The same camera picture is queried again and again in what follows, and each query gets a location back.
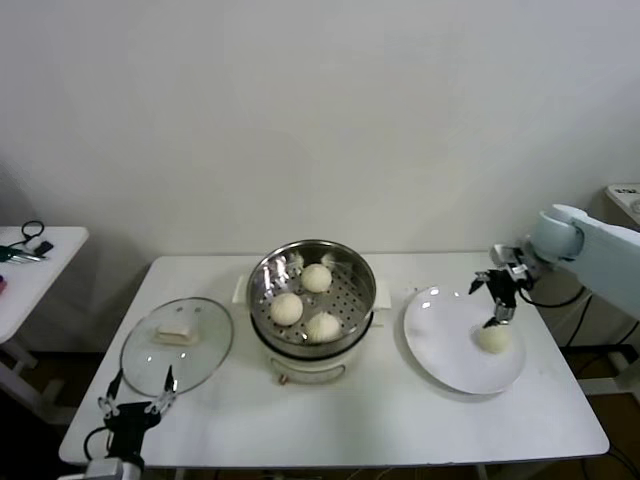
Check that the white round plate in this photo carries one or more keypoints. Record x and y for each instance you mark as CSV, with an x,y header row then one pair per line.
x,y
440,340

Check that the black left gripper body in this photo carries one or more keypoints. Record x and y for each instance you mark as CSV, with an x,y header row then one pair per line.
x,y
127,420

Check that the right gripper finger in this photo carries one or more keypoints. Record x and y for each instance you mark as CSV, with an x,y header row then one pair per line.
x,y
482,277
504,312

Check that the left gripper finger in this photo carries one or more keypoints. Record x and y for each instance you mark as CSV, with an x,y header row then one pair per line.
x,y
117,382
170,380

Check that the white side table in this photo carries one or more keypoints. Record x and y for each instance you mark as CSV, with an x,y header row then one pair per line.
x,y
50,270

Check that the white steamed baozi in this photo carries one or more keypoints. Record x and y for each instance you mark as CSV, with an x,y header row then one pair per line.
x,y
494,341
316,278
286,308
323,327

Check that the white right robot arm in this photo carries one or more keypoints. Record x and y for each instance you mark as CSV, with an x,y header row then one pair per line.
x,y
600,250

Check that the white cabinet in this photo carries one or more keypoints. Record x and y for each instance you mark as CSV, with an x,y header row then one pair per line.
x,y
625,196

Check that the stainless steel steamer basket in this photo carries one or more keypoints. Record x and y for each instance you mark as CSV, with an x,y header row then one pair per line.
x,y
265,280

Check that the small black device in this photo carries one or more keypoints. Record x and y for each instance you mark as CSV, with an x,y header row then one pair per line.
x,y
45,247

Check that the white electric cooker base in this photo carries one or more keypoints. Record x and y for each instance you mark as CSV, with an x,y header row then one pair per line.
x,y
305,367

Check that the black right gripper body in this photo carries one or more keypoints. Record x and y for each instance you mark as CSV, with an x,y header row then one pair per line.
x,y
502,287

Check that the white furniture base frame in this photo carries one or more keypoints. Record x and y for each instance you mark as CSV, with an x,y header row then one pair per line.
x,y
622,360

